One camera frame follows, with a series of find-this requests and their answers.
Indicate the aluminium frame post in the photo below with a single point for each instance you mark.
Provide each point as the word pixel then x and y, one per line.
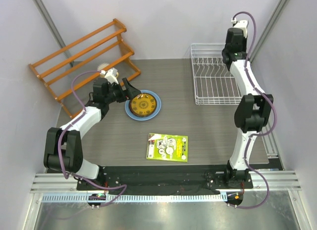
pixel 49 22
pixel 277 12

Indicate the aluminium frame post left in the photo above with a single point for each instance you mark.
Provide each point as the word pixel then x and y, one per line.
pixel 49 22

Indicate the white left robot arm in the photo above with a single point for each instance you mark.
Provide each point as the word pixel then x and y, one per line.
pixel 63 148

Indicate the orange wooden shelf rack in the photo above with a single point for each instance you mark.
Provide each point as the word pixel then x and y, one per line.
pixel 125 56

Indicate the white wire dish rack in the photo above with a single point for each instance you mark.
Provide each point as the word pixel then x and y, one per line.
pixel 213 83

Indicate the light blue plate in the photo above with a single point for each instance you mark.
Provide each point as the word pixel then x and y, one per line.
pixel 147 117

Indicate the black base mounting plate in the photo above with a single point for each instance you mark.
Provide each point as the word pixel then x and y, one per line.
pixel 168 180

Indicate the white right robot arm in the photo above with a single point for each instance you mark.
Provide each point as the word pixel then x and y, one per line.
pixel 253 111

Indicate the green illustrated booklet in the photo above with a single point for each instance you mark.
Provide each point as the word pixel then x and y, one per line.
pixel 166 147

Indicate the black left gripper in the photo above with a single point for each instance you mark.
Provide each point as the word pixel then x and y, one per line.
pixel 131 91

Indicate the aluminium front rail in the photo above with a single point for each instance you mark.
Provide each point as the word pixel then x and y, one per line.
pixel 54 188

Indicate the brown yellow-rimmed plate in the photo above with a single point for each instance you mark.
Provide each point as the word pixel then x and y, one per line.
pixel 143 105

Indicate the aluminium frame post right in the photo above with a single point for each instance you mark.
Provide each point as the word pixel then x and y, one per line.
pixel 277 12

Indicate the aluminium side rail right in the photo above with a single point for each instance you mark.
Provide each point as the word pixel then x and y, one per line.
pixel 267 135

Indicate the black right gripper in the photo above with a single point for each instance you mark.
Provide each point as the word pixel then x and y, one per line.
pixel 243 41

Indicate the white cup on shelf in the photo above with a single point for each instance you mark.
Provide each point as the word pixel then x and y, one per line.
pixel 102 66

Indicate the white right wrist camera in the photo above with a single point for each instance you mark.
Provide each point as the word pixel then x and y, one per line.
pixel 241 24

